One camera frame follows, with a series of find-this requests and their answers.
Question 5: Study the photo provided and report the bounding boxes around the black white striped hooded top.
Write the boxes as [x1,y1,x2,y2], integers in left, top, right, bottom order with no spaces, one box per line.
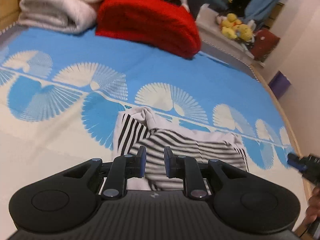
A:
[113,107,248,191]

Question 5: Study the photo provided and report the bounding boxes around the right hand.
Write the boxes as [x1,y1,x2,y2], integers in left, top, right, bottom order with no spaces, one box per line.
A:
[302,187,320,226]

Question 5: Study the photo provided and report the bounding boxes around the purple bag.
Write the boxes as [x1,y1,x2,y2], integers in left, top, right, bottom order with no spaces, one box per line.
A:
[268,71,291,99]

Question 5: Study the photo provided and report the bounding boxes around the blue white patterned bedsheet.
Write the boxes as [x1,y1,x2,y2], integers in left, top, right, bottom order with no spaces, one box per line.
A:
[0,26,311,240]

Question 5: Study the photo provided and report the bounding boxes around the dark red plush pillow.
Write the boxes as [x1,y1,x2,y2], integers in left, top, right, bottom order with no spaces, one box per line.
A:
[250,28,280,62]

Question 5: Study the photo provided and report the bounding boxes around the yellow plush toys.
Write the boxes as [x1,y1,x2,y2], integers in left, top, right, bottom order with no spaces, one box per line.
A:
[216,13,254,43]

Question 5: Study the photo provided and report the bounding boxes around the red knitted blanket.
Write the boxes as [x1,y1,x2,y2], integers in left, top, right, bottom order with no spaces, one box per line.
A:
[95,0,201,59]

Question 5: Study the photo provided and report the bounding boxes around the folded white quilt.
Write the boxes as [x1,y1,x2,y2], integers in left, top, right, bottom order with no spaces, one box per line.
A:
[18,0,103,34]

